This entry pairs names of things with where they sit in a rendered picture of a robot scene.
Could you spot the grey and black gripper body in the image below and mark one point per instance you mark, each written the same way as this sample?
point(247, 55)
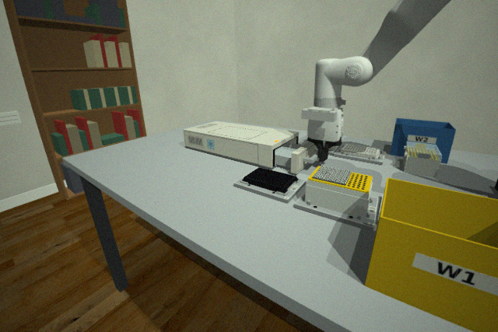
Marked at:
point(327, 131)

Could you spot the black rectangular plate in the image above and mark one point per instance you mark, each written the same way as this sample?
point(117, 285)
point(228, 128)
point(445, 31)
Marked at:
point(271, 180)

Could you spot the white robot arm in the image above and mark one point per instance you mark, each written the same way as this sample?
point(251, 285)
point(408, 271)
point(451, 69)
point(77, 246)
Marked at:
point(402, 23)

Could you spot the dark blue open bin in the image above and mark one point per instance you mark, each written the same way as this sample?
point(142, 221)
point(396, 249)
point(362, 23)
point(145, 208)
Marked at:
point(413, 131)

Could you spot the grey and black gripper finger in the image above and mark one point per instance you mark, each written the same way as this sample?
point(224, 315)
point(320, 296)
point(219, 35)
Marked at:
point(319, 145)
point(327, 146)

